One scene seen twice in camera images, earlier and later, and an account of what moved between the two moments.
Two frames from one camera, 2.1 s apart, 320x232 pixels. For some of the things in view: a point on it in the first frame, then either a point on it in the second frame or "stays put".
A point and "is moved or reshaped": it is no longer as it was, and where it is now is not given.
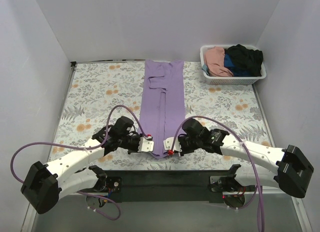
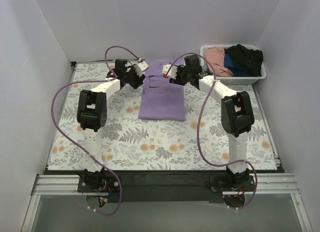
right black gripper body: x=184 y=144 -> x=175 y=79
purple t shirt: x=163 y=106 is moved or reshaped
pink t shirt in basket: x=213 y=57 stays put
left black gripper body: x=135 y=144 -> x=138 y=80
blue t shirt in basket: x=236 y=72 stays put
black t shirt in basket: x=246 y=59 stays put
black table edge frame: x=173 y=186 stays put
